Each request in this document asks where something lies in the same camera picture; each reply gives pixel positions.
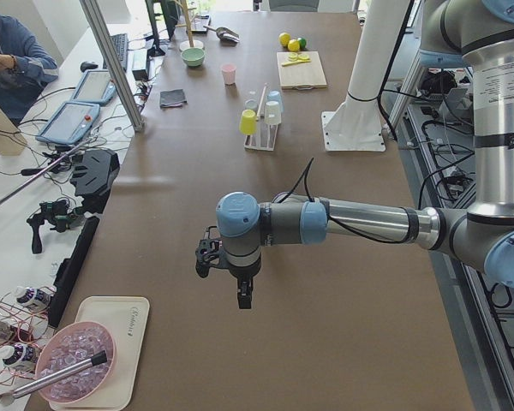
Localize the yellow lemon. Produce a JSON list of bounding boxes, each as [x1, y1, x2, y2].
[[287, 39, 301, 52], [278, 32, 290, 47]]

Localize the pink bowl of ice cubes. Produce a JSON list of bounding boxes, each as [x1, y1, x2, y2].
[[35, 321, 117, 404]]

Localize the wooden stand with round base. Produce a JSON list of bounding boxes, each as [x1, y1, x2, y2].
[[173, 0, 205, 52]]

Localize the grey folded cloth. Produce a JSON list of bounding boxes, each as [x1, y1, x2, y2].
[[159, 89, 187, 108]]

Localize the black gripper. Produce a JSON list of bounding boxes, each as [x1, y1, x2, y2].
[[236, 276, 253, 309]]

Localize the black keyboard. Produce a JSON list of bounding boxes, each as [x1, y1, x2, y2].
[[110, 33, 129, 71]]

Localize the light blue cup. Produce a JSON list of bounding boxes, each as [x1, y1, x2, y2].
[[266, 90, 284, 112]]

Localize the white wire cup rack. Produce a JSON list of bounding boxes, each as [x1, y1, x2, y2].
[[244, 84, 281, 152]]

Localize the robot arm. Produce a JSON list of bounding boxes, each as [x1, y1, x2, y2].
[[215, 1, 514, 309]]

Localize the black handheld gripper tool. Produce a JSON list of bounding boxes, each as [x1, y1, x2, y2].
[[27, 199, 86, 254]]

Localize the white cup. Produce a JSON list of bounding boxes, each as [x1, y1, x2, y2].
[[264, 100, 282, 126]]

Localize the pink cup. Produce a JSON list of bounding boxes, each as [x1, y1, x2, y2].
[[221, 63, 236, 86]]

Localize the yellow cup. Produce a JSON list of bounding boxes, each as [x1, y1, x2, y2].
[[239, 109, 257, 135]]

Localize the wooden cutting board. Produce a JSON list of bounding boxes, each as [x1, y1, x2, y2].
[[276, 51, 327, 89]]

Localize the black flat bar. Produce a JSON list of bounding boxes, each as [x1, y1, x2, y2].
[[47, 217, 100, 329]]

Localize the small white bottle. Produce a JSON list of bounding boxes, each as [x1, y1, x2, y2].
[[0, 343, 40, 372], [14, 286, 51, 313], [0, 317, 22, 342]]

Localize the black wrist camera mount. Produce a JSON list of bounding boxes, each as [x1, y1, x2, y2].
[[195, 225, 228, 278]]

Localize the person in blue shirt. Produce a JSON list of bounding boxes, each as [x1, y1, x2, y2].
[[0, 14, 59, 125]]

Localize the black computer mouse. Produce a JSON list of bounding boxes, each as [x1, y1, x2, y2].
[[80, 61, 99, 73]]

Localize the green bowl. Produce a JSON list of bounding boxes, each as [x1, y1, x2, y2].
[[181, 47, 205, 68]]

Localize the blue teach pendant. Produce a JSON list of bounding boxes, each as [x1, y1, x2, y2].
[[72, 69, 116, 105], [35, 101, 100, 145]]

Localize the cream plastic tray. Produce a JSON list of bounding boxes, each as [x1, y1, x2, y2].
[[60, 295, 151, 411]]

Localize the shiny metal scoop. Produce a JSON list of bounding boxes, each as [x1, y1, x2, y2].
[[205, 25, 240, 44]]

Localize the black angular device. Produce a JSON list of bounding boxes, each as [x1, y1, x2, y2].
[[70, 149, 120, 213]]

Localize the grey cup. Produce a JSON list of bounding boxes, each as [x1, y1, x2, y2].
[[244, 98, 258, 112]]

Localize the aluminium frame post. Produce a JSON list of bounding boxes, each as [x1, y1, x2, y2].
[[80, 0, 144, 132]]

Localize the metal tube tool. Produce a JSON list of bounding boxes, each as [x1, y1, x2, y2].
[[0, 350, 108, 406]]

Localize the yellow plastic knife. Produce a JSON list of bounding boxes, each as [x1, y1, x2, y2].
[[281, 59, 311, 67]]

